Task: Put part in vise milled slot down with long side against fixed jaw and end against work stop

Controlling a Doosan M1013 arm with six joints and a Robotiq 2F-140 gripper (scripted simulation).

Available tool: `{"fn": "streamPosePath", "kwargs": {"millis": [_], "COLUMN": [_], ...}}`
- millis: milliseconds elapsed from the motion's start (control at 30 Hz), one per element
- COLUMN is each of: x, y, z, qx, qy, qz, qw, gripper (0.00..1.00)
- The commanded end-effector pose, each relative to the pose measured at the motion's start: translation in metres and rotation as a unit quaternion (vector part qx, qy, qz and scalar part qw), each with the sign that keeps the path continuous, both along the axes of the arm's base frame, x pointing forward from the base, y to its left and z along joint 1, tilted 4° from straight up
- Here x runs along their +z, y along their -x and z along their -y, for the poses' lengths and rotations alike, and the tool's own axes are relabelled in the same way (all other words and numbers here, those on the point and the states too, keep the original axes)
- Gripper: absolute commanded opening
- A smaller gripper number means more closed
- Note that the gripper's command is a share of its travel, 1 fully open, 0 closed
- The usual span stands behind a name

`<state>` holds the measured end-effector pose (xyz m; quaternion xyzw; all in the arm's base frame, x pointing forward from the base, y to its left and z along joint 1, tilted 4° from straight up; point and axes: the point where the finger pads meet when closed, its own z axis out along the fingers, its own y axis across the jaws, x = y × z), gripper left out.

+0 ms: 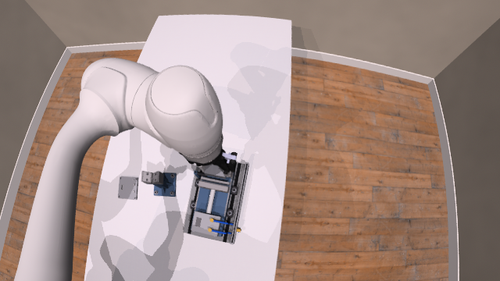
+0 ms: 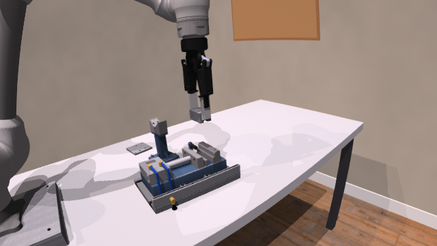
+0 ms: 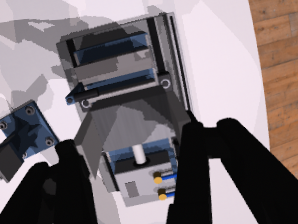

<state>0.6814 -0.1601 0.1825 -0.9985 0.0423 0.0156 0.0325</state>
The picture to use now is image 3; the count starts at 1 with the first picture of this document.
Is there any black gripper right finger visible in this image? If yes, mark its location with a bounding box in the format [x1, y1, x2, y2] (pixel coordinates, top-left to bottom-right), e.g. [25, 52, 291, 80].
[166, 91, 298, 224]

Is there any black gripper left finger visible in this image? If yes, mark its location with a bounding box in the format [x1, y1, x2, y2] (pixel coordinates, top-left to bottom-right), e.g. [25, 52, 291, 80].
[0, 111, 103, 224]

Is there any dark grey block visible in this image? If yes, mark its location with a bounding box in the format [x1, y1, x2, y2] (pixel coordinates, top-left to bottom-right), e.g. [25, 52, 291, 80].
[91, 84, 175, 152]

